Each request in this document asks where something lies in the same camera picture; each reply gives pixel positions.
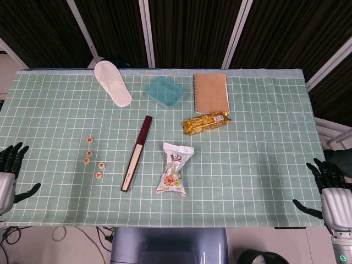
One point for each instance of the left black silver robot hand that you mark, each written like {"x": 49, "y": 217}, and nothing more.
{"x": 6, "y": 189}

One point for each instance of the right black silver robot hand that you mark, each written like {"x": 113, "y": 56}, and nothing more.
{"x": 338, "y": 206}

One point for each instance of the round wooden chess piece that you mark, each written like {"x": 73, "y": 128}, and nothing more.
{"x": 90, "y": 139}
{"x": 98, "y": 175}
{"x": 86, "y": 160}
{"x": 101, "y": 165}
{"x": 89, "y": 153}

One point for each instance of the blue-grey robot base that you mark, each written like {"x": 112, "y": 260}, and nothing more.
{"x": 165, "y": 242}

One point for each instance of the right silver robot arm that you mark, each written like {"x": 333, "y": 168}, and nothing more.
{"x": 342, "y": 247}

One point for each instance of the dark green bulky object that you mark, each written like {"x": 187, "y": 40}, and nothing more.
{"x": 339, "y": 156}

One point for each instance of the grey metal rack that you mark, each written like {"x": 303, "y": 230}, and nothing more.
{"x": 330, "y": 129}

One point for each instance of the green checked tablecloth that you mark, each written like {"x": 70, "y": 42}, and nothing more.
{"x": 247, "y": 165}

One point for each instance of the black trash bin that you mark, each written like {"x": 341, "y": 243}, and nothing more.
{"x": 247, "y": 257}

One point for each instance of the dark red folding fan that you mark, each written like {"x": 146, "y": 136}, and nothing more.
{"x": 136, "y": 154}

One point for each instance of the white disposable slipper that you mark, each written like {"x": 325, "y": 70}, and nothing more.
{"x": 112, "y": 85}

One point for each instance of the gold biscuit packet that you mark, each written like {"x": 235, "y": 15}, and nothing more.
{"x": 206, "y": 123}

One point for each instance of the white peanut snack bag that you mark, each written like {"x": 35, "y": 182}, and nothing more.
{"x": 171, "y": 170}

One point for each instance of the brown spiral notebook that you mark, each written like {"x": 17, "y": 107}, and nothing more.
{"x": 211, "y": 92}

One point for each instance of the clear container with teal lid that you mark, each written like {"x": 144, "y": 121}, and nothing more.
{"x": 165, "y": 92}

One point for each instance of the white partition frame post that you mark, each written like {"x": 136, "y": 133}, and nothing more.
{"x": 83, "y": 27}
{"x": 13, "y": 54}
{"x": 330, "y": 64}
{"x": 147, "y": 33}
{"x": 237, "y": 33}

